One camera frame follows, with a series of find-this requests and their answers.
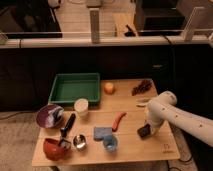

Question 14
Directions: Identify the purple grape bunch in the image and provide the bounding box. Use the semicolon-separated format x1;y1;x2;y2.
132;80;152;96

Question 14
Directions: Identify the yellow banana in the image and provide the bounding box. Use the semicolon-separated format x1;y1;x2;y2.
136;98;150;107

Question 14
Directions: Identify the black object on far desk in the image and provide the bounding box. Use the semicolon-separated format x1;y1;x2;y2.
124;25;136;37

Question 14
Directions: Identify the blue sponge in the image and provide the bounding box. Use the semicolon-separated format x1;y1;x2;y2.
93;127;112;141

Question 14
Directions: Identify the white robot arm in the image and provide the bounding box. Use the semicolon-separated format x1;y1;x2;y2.
147;91;213;147

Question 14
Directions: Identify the small metal cup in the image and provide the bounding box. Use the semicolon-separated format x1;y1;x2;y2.
73;134;86;150

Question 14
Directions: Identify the black handled tool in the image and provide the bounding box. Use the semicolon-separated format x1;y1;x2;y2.
60;113;76;138

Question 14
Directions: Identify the red bowl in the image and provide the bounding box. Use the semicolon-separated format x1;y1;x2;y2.
43;138;71;161

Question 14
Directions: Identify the orange carrot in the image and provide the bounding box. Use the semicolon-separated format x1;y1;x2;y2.
112;112;126;132

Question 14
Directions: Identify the black eraser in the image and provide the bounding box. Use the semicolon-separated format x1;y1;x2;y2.
137;124;151;138

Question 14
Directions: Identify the blue glass cup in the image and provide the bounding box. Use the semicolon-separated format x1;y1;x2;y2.
103;135;118;152

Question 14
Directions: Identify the orange fruit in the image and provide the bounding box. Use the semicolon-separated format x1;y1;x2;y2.
104;82;115;95

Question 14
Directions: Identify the green plastic tray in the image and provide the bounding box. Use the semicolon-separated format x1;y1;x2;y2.
48;73;101;106

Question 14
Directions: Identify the purple white bowl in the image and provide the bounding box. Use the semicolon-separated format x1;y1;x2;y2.
36;104;64;128

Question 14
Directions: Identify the white cup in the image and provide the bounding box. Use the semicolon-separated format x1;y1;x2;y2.
74;98;89;117

